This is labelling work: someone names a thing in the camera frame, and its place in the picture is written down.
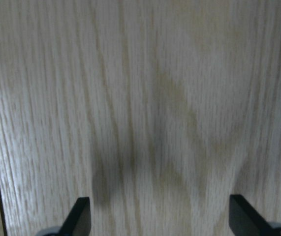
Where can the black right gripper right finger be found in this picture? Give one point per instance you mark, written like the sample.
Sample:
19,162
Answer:
244,220

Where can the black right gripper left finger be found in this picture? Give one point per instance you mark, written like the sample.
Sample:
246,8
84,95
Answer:
78,221

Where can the light wooden drawer cabinet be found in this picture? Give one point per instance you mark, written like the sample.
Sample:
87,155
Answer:
157,110

